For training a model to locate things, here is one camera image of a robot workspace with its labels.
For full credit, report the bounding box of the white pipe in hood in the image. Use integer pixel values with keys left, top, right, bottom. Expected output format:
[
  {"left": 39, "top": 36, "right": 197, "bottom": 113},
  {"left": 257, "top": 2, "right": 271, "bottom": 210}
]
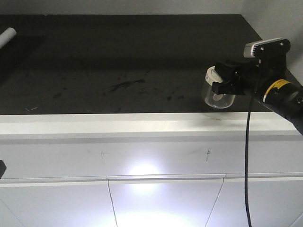
[{"left": 0, "top": 27, "right": 17, "bottom": 49}]

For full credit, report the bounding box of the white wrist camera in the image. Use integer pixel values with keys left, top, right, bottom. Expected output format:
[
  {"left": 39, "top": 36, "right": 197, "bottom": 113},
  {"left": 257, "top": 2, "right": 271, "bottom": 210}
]
[{"left": 243, "top": 38, "right": 291, "bottom": 59}]

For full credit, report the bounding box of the white cabinet drawer front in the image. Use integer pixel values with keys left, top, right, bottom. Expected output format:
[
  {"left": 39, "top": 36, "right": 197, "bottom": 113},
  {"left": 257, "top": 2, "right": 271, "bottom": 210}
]
[{"left": 108, "top": 175, "right": 223, "bottom": 227}]

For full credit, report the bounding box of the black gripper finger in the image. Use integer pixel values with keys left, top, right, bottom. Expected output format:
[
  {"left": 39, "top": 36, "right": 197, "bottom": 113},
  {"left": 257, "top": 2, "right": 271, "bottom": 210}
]
[
  {"left": 0, "top": 160, "right": 7, "bottom": 179},
  {"left": 214, "top": 60, "right": 251, "bottom": 82},
  {"left": 212, "top": 81, "right": 245, "bottom": 95}
]

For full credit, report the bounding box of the black camera cable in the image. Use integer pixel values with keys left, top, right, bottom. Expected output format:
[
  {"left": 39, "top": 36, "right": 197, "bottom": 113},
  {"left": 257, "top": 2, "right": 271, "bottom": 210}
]
[{"left": 244, "top": 60, "right": 262, "bottom": 227}]

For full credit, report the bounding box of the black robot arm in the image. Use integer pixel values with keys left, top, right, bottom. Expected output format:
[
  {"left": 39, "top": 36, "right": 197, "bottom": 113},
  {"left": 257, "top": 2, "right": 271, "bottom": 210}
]
[{"left": 212, "top": 52, "right": 303, "bottom": 133}]

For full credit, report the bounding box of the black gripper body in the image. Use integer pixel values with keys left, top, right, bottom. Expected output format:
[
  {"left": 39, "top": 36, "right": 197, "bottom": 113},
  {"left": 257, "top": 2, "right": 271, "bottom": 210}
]
[{"left": 234, "top": 53, "right": 286, "bottom": 96}]

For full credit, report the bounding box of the glass jar with beige lid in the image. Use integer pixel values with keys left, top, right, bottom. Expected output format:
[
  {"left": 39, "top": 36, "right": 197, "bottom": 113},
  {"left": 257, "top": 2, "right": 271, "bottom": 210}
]
[{"left": 201, "top": 66, "right": 235, "bottom": 109}]

